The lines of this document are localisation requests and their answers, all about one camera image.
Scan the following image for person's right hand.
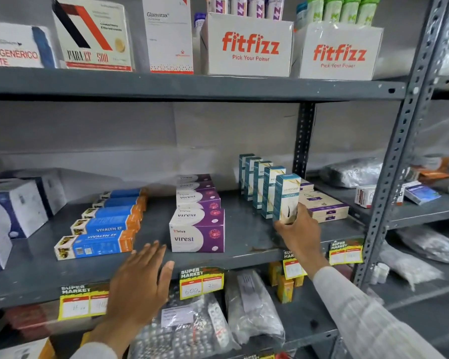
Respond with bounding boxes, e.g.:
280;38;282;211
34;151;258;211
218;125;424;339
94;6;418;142
273;203;330;277

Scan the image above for person's left hand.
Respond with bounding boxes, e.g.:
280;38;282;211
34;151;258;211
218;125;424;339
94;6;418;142
105;241;176;328

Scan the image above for teal and white box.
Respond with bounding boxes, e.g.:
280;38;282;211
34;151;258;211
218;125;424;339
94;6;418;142
239;153;255;195
244;156;263;202
261;165;287;220
272;173;302;225
252;160;274;210

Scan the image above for person's left forearm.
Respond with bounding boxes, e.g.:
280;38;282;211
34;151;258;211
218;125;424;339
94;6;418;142
70;321;143;359

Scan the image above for person's right forearm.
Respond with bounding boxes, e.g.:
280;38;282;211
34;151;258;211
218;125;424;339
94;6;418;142
306;258;436;359

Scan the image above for yellow price label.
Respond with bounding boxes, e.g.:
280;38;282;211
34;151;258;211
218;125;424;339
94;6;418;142
178;266;225;300
58;283;109;321
328;239;364;266
282;250;308;280

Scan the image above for flat beige and purple box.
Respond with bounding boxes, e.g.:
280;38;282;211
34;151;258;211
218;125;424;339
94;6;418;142
298;190;350;224

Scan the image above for plastic bag of blister packs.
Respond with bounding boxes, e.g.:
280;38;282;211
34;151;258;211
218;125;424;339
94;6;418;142
129;284;241;359

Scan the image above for blue and orange box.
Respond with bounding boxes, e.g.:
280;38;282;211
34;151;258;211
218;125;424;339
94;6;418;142
100;187;149;200
54;230;136;261
92;196;147;209
81;204;143;220
70;214;141;236

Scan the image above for white and red box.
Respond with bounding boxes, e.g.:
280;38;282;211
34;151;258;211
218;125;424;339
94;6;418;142
354;184;377;209

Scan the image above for plastic wrapped dark bundle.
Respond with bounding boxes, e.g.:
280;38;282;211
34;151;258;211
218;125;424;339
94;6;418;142
319;157;383;189

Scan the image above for clear plastic bag of goods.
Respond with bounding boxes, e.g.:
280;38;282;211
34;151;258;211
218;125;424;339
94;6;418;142
224;269;286;347

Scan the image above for small white bottles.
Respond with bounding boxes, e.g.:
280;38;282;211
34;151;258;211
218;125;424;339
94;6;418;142
370;262;391;285

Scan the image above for blue and white flat box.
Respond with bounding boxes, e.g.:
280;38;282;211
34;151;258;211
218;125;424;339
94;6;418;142
404;181;442;205

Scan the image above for red packet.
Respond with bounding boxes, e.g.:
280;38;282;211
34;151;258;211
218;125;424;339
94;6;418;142
5;302;61;334

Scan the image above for grey metal side shelving unit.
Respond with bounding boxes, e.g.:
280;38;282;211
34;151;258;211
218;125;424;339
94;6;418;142
307;0;449;359

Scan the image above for orange packets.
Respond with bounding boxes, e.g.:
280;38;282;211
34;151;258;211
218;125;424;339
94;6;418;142
411;155;449;184

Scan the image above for white and orange box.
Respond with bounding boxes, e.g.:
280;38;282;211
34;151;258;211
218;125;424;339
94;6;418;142
0;337;55;359

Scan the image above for white display box red print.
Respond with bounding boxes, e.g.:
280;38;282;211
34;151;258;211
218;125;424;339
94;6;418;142
200;13;295;78
291;21;384;81

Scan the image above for blue capped tube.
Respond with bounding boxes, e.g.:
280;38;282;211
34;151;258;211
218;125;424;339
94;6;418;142
295;1;308;31

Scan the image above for white green tube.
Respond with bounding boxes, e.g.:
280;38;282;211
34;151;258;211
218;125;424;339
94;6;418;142
307;0;325;23
323;0;343;23
339;0;362;25
356;0;382;27

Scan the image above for small white bottle blue cap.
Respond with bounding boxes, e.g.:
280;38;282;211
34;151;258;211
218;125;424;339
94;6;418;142
193;12;207;38

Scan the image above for tall white box red dots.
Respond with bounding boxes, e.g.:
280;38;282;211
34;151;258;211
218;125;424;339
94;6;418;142
141;0;194;75

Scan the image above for white box red black stripes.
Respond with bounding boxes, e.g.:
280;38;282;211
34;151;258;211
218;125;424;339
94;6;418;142
50;0;135;72

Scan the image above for white box with blue stripe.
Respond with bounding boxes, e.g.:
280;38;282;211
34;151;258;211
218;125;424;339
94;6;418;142
0;21;57;69

